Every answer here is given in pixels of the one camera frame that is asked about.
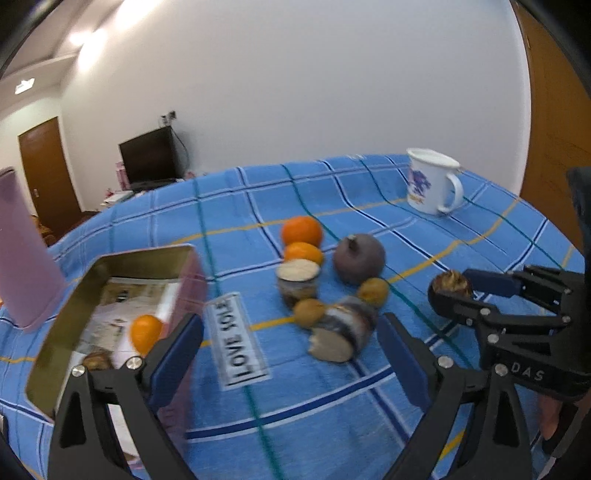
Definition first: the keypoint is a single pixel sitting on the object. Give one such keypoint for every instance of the purple round fruit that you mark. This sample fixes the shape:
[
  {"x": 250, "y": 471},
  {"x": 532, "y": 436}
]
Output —
[{"x": 360, "y": 259}]

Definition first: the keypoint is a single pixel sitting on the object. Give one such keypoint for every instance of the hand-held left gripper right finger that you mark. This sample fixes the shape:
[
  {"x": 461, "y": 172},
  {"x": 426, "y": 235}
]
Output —
[{"x": 401, "y": 355}]

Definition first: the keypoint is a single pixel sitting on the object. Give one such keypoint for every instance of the brown sofa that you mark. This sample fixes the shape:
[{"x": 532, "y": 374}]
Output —
[{"x": 44, "y": 230}]

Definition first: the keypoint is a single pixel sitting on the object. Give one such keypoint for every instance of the white printed mug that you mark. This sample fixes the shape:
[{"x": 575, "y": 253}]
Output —
[{"x": 429, "y": 184}]

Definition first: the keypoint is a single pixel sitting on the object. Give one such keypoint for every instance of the ceiling sign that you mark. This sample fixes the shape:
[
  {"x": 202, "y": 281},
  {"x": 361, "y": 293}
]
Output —
[{"x": 24, "y": 86}]

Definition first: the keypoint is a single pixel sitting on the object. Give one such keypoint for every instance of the television stand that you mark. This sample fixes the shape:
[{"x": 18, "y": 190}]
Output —
[{"x": 120, "y": 197}]

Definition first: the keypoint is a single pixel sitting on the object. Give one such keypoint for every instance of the pink metal tin box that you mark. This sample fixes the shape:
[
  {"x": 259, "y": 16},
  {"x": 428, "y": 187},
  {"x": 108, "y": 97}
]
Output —
[{"x": 115, "y": 295}]

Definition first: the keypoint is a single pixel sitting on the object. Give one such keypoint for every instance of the wall socket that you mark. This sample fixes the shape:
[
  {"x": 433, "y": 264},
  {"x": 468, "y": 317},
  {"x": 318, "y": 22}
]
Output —
[{"x": 169, "y": 117}]

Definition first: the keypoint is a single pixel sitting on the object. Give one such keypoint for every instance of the wooden wardrobe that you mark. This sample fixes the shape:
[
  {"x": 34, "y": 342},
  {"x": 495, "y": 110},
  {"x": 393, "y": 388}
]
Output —
[{"x": 558, "y": 115}]

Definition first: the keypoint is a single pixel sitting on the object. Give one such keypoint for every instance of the small brown fruit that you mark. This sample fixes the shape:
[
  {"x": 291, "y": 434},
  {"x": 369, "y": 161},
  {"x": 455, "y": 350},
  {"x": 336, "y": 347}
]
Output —
[
  {"x": 374, "y": 291},
  {"x": 309, "y": 313}
]

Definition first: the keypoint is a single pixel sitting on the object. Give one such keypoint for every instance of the person's right hand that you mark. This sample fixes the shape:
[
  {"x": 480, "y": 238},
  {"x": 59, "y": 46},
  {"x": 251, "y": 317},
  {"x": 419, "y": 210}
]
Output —
[{"x": 553, "y": 417}]

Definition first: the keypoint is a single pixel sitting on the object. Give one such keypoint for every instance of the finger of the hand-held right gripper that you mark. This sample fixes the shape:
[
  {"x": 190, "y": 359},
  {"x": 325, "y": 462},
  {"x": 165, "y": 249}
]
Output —
[
  {"x": 457, "y": 307},
  {"x": 494, "y": 282}
]

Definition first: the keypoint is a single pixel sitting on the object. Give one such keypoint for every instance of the orange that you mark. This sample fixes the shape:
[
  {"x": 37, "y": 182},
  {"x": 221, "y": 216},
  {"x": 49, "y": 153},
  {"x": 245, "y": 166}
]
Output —
[
  {"x": 146, "y": 334},
  {"x": 302, "y": 230},
  {"x": 302, "y": 254}
]

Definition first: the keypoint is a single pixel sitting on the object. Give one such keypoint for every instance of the blue plaid blanket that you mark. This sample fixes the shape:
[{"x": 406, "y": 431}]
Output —
[{"x": 258, "y": 203}]

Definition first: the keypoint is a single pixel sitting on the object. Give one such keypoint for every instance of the cork lid jar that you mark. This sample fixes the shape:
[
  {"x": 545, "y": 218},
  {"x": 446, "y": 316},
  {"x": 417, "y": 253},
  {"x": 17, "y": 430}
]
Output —
[
  {"x": 344, "y": 330},
  {"x": 298, "y": 281}
]

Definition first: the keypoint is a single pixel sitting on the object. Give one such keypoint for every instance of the brown wooden door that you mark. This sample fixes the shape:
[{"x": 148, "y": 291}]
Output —
[{"x": 48, "y": 175}]

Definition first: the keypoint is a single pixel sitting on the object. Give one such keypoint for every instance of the pink bottle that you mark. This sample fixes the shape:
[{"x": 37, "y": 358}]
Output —
[{"x": 21, "y": 258}]

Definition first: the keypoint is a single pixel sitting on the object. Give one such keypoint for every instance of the black television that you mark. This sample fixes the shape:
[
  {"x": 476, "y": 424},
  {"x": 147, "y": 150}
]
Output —
[{"x": 147, "y": 157}]

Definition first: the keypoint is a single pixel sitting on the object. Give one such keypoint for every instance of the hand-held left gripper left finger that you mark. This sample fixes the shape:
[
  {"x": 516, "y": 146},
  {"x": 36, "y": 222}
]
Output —
[{"x": 178, "y": 355}]

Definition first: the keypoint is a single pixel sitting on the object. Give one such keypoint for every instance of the dried brown fruit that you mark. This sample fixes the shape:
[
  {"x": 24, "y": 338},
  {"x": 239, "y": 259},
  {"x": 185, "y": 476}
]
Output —
[
  {"x": 453, "y": 282},
  {"x": 98, "y": 361}
]

